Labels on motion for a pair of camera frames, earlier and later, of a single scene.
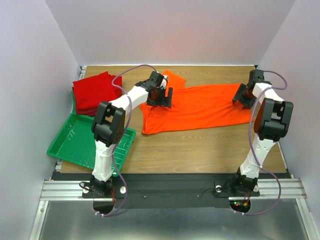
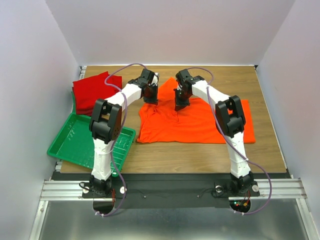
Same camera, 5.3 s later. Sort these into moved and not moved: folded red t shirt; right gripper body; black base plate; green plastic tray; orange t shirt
Moved: orange t shirt; right gripper body
Not moved: folded red t shirt; green plastic tray; black base plate
